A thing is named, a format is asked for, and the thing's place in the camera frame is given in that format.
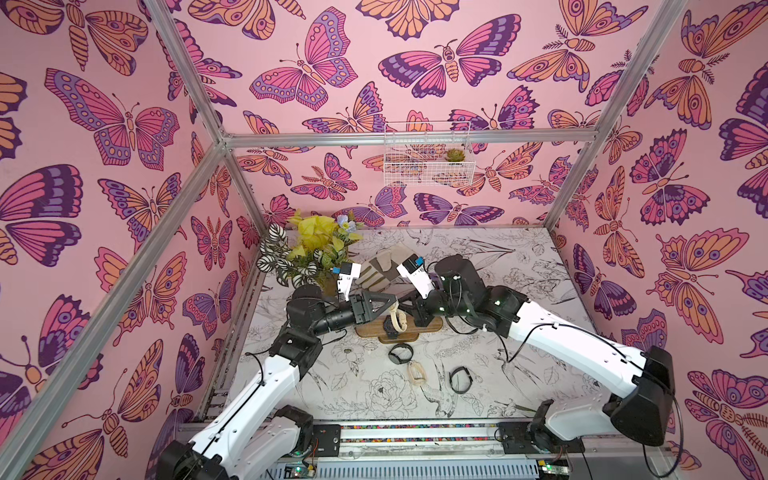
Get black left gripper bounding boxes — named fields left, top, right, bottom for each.
left=309, top=295, right=393, bottom=341

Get cream strap watch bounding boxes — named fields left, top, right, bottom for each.
left=388, top=300, right=408, bottom=333

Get black chunky sport watch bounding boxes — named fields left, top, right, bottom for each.
left=382, top=317, right=400, bottom=339

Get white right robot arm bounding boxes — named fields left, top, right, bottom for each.
left=397, top=254, right=675, bottom=450

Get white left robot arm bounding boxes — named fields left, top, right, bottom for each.
left=156, top=285, right=397, bottom=479

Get wooden watch stand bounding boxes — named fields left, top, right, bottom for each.
left=354, top=315, right=444, bottom=344

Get black round watch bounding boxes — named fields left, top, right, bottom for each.
left=387, top=343, right=414, bottom=365

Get thin black watch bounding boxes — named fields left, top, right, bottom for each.
left=449, top=366, right=474, bottom=395

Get translucent beige watch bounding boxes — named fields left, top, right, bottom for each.
left=406, top=361, right=427, bottom=387

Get cream grey gardening glove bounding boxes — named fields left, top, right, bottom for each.
left=356, top=243, right=415, bottom=295

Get potted plant yellow leaves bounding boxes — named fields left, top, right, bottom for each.
left=256, top=214, right=362, bottom=296

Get small green succulent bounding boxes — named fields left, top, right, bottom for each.
left=444, top=148, right=466, bottom=163

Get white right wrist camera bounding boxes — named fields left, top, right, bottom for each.
left=397, top=254, right=435, bottom=299

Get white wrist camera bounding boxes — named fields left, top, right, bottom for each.
left=397, top=254, right=435, bottom=299
left=332, top=262, right=362, bottom=301

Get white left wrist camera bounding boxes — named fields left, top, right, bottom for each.
left=332, top=262, right=362, bottom=301

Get white wire wall basket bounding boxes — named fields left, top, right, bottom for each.
left=381, top=122, right=476, bottom=189

